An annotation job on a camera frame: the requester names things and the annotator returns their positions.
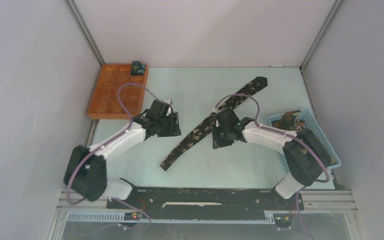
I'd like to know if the pile of ties in basket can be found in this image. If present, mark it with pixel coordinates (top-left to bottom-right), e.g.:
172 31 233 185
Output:
270 110 305 132

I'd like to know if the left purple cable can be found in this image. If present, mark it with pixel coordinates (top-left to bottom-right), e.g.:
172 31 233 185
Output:
65 82 173 231

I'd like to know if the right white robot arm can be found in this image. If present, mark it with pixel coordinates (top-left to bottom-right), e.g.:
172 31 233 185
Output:
211 108 331 209

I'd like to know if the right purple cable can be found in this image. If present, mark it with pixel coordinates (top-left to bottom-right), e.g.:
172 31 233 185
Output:
211 93 331 240

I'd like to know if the black gold floral tie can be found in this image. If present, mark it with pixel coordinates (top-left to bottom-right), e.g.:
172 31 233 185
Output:
160 76 268 172

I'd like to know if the orange compartment tray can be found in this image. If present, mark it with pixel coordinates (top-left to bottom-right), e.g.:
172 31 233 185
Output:
87 63 149 120

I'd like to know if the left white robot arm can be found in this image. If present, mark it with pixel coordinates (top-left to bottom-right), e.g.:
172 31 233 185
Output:
63 98 181 208

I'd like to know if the rolled blue patterned tie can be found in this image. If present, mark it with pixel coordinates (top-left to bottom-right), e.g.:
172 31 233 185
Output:
130 61 147 76

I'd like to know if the light blue plastic basket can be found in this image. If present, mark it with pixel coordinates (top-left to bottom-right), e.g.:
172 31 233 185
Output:
268 109 341 170

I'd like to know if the aluminium frame rail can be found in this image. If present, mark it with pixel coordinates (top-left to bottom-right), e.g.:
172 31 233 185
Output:
47 187 363 240

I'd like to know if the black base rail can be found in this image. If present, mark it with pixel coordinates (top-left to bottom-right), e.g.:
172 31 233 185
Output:
106 186 304 222

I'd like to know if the purple cable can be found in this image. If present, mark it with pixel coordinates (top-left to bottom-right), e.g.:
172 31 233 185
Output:
211 93 331 240
65 82 173 231

